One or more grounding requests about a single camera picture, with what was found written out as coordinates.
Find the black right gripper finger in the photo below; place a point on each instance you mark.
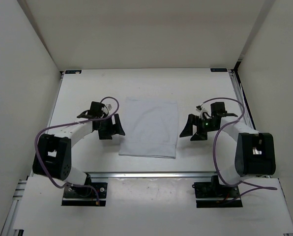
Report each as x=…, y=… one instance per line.
x=192, y=121
x=200, y=135

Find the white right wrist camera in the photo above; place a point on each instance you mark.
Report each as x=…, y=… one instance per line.
x=201, y=110

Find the blue corner label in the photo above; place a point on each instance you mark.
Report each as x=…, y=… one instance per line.
x=73, y=71
x=218, y=70

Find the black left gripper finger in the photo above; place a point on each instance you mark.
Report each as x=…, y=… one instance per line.
x=117, y=127
x=105, y=133

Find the blue left corner label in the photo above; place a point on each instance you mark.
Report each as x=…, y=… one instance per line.
x=73, y=71

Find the white fabric skirt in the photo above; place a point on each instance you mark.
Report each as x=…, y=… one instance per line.
x=151, y=128

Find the blue right corner label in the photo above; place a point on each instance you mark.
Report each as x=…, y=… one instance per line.
x=218, y=70

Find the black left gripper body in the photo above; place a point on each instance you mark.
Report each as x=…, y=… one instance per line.
x=106, y=122

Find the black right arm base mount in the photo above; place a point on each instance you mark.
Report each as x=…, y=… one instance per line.
x=214, y=195

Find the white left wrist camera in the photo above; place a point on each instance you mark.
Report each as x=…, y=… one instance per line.
x=108, y=107

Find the aluminium left front frame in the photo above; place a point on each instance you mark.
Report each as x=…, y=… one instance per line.
x=8, y=227

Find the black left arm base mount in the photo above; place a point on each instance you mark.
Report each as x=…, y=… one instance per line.
x=86, y=197

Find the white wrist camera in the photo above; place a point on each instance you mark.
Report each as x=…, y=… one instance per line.
x=201, y=110
x=108, y=107

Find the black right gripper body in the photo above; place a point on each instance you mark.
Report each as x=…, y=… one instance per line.
x=203, y=124

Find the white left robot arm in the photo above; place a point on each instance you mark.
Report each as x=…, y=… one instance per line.
x=53, y=145

